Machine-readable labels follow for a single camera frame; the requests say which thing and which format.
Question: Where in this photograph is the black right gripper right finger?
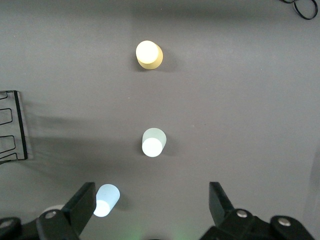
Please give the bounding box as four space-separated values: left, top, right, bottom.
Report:
199 181 276 240

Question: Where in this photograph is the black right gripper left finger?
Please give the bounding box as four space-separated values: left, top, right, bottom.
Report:
36 181 97 240

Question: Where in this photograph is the pale green plastic cup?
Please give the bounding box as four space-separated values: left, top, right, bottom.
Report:
141 127 168 158

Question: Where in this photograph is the black wire cup holder rack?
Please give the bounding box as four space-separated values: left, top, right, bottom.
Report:
0 89 35 166

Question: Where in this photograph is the yellow plastic cup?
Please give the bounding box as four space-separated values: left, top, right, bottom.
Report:
135 40 164 71

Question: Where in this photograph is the light blue plastic cup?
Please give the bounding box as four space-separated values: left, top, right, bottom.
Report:
92 183 121 218

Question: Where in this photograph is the thin black looped cable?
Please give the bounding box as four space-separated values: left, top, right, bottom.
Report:
279 0 318 21

